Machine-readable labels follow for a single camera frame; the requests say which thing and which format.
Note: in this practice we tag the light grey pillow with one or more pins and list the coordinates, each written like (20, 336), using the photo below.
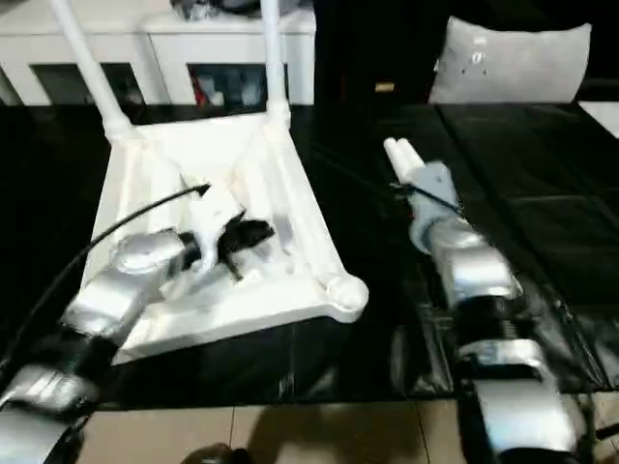
(508, 63)

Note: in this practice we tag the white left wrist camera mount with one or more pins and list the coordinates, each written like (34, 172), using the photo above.
(213, 212)

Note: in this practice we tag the white flat board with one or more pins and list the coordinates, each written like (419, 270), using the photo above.
(602, 116)

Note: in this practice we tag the white plastic table leg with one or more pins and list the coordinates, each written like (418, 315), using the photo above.
(273, 58)
(92, 72)
(396, 159)
(413, 157)

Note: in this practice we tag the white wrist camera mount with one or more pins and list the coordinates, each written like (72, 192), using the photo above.
(435, 193)
(213, 212)

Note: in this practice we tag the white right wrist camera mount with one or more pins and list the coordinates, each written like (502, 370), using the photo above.
(435, 193)

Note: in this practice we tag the black sofa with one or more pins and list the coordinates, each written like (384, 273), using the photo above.
(367, 48)

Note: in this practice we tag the dark robot foot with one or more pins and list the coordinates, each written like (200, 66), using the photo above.
(217, 455)

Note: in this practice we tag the small red bottle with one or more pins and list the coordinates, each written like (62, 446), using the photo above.
(199, 89)

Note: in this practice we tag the white cabinet with glass doors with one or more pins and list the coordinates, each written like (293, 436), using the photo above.
(193, 43)

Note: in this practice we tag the black table frame leg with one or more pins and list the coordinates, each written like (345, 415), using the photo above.
(607, 431)

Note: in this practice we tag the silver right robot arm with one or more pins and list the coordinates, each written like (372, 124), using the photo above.
(474, 270)

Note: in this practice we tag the small white cup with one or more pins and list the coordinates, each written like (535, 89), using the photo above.
(249, 94)

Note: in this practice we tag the black work mat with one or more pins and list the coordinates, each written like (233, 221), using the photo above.
(532, 193)

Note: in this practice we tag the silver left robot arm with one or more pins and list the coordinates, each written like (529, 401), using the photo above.
(135, 261)

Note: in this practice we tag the dark bag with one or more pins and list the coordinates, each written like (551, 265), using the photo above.
(242, 5)

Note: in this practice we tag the white plastic table top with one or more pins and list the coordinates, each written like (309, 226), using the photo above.
(300, 203)

